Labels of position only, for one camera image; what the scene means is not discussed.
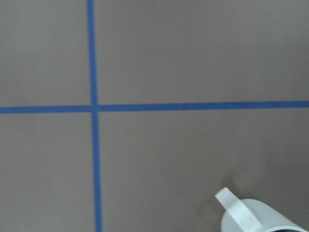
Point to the white ribbed cup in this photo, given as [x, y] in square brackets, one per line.
[249, 215]

